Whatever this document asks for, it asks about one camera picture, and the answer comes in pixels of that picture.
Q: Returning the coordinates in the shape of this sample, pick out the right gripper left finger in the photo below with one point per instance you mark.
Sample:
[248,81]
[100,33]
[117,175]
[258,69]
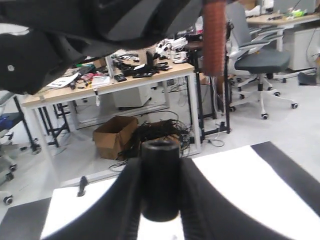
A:
[120,200]

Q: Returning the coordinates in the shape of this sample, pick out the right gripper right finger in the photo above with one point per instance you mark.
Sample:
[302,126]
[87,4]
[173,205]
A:
[212,215]

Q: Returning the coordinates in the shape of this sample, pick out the black cylindrical sleeve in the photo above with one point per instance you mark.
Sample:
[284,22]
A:
[160,180]

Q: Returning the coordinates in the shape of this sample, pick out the red threaded bolt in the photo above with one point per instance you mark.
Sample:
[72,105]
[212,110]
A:
[213,37]

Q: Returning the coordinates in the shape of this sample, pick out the brown cardboard box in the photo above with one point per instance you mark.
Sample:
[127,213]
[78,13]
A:
[110,141]

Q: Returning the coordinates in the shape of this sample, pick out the black table clamp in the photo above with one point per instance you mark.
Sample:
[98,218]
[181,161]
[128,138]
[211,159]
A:
[82,186]

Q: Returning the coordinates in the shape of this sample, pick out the white drawer cabinet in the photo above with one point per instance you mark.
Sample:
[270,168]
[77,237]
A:
[131,97]

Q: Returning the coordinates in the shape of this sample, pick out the black metal stand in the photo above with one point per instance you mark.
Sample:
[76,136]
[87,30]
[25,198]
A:
[226,100]

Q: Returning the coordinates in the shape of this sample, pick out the grey and white office chair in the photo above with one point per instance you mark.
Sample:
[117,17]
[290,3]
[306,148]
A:
[260,62]

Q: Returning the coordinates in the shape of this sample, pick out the light wooden desk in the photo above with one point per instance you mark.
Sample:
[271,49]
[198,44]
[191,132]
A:
[287,21]

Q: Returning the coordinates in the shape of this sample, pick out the wooden desk with white frame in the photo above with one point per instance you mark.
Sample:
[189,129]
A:
[130,80]

